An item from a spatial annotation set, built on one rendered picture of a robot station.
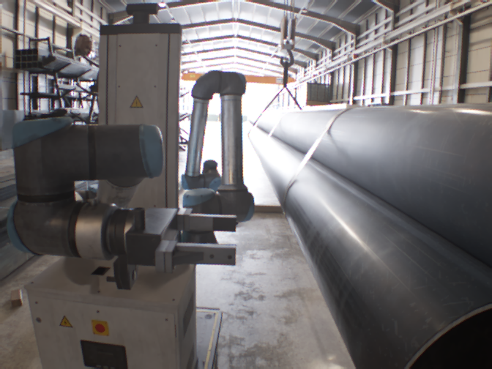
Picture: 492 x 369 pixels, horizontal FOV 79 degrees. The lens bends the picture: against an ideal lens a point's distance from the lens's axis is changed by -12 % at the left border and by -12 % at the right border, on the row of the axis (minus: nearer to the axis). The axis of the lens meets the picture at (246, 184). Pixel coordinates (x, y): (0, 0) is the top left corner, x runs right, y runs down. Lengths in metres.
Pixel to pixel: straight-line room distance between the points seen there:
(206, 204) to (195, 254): 1.09
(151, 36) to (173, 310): 1.03
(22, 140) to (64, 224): 0.13
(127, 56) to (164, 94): 0.23
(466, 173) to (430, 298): 0.11
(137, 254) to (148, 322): 0.70
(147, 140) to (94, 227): 0.16
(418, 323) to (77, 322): 1.15
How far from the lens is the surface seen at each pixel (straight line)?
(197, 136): 1.71
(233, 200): 1.57
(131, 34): 1.47
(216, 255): 0.45
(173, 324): 1.15
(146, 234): 0.47
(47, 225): 0.55
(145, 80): 1.42
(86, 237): 0.52
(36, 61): 14.72
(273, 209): 5.11
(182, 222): 0.58
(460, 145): 0.33
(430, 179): 0.35
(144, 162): 0.54
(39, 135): 0.53
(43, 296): 1.30
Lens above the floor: 1.42
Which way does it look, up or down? 12 degrees down
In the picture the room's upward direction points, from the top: 3 degrees clockwise
